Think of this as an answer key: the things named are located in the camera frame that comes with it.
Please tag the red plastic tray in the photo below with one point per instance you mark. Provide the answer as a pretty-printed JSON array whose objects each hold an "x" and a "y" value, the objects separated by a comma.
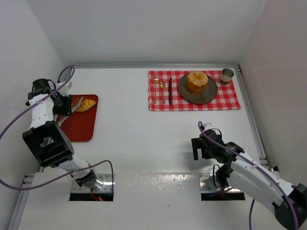
[{"x": 80, "y": 126}]

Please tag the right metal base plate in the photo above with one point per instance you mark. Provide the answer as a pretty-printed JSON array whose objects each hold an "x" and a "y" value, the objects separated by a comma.
[{"x": 207, "y": 186}]

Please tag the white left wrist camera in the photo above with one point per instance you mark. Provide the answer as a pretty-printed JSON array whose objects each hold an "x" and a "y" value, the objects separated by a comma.
[{"x": 64, "y": 88}]

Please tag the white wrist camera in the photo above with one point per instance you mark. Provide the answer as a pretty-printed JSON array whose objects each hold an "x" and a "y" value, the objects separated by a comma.
[
  {"x": 207, "y": 124},
  {"x": 64, "y": 88}
]

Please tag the silver metal tongs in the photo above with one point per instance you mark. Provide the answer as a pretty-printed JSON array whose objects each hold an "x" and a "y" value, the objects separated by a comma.
[{"x": 60, "y": 119}]

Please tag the metal base plate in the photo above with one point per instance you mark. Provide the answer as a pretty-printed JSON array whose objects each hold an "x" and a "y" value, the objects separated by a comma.
[
  {"x": 103, "y": 185},
  {"x": 207, "y": 186}
]

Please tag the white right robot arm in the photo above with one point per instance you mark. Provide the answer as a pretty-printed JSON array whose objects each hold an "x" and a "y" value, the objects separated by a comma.
[{"x": 288, "y": 202}]

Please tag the iridescent gold spoon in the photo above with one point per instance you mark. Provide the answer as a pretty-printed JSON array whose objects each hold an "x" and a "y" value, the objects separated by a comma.
[{"x": 162, "y": 86}]

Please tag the dark round plate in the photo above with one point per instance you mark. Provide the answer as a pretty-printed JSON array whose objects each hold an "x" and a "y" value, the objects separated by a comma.
[{"x": 207, "y": 95}]

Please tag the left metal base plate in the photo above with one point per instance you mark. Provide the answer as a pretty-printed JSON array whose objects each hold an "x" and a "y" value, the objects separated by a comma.
[{"x": 103, "y": 185}]

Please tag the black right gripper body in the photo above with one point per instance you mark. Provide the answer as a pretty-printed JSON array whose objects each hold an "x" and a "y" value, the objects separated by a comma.
[{"x": 197, "y": 148}]

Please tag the round sugar-topped bread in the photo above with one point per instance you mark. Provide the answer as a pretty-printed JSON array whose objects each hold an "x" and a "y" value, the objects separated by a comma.
[{"x": 196, "y": 81}]

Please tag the metal cup brown base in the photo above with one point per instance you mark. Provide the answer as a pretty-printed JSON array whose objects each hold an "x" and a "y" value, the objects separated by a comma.
[{"x": 226, "y": 76}]

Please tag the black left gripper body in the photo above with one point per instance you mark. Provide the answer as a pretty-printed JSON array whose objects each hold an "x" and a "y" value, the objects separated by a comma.
[{"x": 63, "y": 105}]

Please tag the black knife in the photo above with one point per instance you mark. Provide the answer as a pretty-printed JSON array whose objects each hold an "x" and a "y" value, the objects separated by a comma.
[{"x": 170, "y": 91}]

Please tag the red white checkered cloth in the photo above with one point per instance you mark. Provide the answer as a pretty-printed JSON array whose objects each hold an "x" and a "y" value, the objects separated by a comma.
[{"x": 226, "y": 98}]

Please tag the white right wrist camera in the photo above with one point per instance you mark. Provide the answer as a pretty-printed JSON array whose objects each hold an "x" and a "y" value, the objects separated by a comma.
[{"x": 207, "y": 124}]

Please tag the golden croissant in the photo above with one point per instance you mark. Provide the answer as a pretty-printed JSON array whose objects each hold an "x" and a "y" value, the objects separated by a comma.
[{"x": 86, "y": 105}]

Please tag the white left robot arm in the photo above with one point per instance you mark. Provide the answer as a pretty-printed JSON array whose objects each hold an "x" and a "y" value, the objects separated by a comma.
[{"x": 46, "y": 140}]

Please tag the gold fork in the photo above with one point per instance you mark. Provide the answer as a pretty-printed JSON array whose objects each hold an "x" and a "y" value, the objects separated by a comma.
[{"x": 156, "y": 81}]

